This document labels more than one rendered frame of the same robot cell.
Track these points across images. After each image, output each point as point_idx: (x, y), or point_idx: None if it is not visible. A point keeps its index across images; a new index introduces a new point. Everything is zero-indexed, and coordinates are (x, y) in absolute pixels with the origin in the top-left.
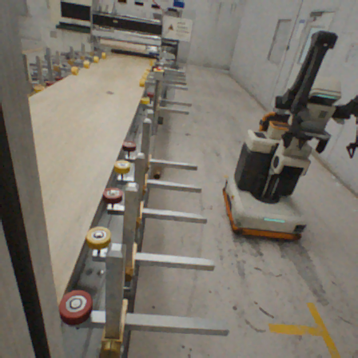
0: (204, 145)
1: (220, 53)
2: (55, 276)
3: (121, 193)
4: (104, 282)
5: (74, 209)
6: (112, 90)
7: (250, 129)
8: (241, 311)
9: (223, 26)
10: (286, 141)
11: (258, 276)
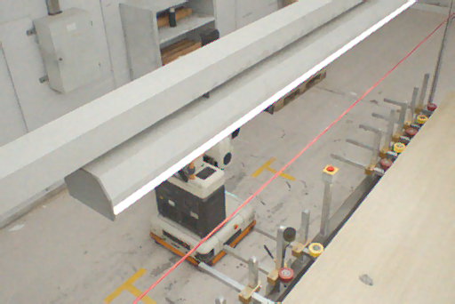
0: None
1: None
2: (438, 112)
3: (407, 129)
4: None
5: (432, 129)
6: (357, 294)
7: (203, 183)
8: (303, 191)
9: None
10: (273, 110)
11: (268, 199)
